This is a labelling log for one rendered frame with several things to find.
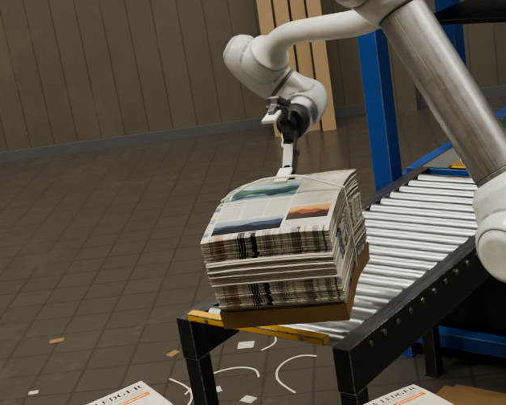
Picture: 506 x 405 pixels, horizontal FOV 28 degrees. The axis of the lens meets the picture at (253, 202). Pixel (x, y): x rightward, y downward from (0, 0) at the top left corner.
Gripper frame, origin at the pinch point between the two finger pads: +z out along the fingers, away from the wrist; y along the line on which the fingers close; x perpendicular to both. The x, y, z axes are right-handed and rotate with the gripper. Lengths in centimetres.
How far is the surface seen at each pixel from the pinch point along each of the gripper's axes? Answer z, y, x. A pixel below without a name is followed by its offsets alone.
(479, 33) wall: -576, 121, 1
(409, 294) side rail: -27, 52, -19
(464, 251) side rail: -55, 55, -31
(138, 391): 69, 18, 11
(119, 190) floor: -389, 152, 239
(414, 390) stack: 27, 46, -28
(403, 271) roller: -44, 54, -16
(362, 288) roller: -33, 53, -6
